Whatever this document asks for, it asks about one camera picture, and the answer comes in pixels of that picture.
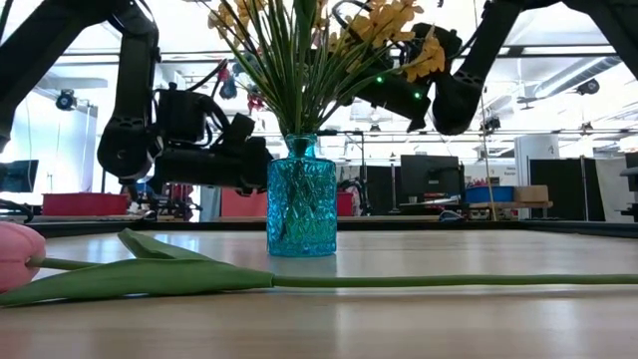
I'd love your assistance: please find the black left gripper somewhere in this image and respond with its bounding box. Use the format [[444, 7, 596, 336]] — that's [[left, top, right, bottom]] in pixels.
[[152, 137, 274, 196]]

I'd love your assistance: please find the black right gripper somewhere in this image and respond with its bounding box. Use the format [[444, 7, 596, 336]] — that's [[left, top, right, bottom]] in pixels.
[[348, 69, 434, 134]]

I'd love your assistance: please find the blue textured glass vase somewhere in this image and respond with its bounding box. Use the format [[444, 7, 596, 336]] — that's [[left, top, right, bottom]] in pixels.
[[266, 133, 339, 258]]

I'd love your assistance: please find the grey partition panel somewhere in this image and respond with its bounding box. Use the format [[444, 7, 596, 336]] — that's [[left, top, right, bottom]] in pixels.
[[200, 186, 222, 223]]

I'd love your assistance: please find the orange partition panel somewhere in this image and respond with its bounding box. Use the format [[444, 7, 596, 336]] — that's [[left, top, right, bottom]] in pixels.
[[221, 187, 269, 217]]

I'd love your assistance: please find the large black computer monitor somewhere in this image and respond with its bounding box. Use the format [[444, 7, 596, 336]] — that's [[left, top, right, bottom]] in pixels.
[[400, 154, 461, 198]]

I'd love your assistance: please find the black tripod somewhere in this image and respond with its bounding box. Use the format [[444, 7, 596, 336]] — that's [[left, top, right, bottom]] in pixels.
[[343, 178, 373, 216]]

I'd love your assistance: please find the small red plastic bin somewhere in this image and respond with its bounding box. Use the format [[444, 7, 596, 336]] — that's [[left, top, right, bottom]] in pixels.
[[337, 191, 355, 217]]

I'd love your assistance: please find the black overhead light beam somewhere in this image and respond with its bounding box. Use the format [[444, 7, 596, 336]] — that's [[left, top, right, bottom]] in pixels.
[[59, 43, 622, 65]]

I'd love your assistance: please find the long red plastic bin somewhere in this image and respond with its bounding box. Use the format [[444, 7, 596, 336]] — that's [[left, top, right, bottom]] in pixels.
[[42, 192, 129, 217]]

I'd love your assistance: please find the blue plastic bin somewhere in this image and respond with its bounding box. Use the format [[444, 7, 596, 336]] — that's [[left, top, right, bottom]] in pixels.
[[466, 185, 515, 204]]

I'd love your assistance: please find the white pillar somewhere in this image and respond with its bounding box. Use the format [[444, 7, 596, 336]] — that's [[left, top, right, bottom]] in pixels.
[[513, 134, 560, 186]]

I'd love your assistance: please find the brown cardboard box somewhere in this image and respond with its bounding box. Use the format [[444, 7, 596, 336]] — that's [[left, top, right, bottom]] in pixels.
[[513, 184, 549, 203]]

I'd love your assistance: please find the small black computer monitor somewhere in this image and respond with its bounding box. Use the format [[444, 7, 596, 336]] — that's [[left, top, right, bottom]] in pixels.
[[0, 159, 40, 194]]

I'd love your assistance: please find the black partition panel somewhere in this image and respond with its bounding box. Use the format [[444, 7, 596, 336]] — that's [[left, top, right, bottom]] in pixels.
[[528, 158, 605, 222]]

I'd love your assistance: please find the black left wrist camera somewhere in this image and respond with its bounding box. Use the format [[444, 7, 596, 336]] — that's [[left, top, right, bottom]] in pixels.
[[218, 112, 256, 151]]

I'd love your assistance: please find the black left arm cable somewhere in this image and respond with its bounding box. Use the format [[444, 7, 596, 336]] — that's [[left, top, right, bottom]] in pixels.
[[186, 57, 230, 94]]

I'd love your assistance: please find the thin grey hanging cable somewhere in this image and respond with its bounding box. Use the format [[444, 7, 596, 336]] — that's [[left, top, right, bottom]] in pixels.
[[478, 94, 497, 221]]

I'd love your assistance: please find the black aluminium table frame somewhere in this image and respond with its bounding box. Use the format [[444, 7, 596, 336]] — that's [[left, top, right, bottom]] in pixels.
[[24, 220, 638, 239]]

